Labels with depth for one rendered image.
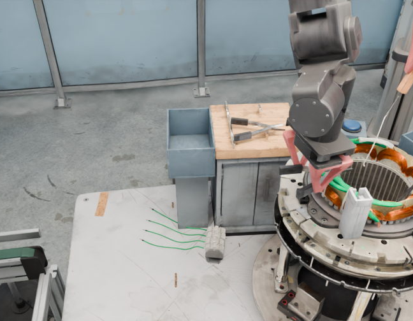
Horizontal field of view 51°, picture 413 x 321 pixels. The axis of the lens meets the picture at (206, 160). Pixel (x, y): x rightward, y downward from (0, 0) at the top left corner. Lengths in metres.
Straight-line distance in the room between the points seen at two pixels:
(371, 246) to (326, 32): 0.36
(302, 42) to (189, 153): 0.45
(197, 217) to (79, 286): 0.33
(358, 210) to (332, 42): 0.27
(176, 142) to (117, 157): 1.59
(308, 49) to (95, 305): 0.73
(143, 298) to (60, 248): 1.24
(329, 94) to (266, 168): 0.47
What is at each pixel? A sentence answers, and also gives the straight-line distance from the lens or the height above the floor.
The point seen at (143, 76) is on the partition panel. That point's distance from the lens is 3.14.
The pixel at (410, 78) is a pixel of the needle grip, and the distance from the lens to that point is 0.75.
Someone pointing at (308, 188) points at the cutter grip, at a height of 1.18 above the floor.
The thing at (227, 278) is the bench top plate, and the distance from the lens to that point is 1.07.
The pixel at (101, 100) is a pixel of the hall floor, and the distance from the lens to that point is 3.27.
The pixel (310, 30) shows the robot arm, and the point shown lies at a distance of 0.60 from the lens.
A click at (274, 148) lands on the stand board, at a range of 0.97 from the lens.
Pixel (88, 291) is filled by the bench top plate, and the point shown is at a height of 0.78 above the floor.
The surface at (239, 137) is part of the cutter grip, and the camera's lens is 0.95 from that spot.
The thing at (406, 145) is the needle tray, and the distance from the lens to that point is 1.09.
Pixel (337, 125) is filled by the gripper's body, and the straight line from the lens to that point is 0.66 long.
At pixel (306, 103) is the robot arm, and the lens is 0.56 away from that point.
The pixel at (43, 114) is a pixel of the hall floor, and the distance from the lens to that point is 3.23.
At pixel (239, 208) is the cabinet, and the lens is 1.09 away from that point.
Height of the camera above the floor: 1.65
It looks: 39 degrees down
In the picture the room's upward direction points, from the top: straight up
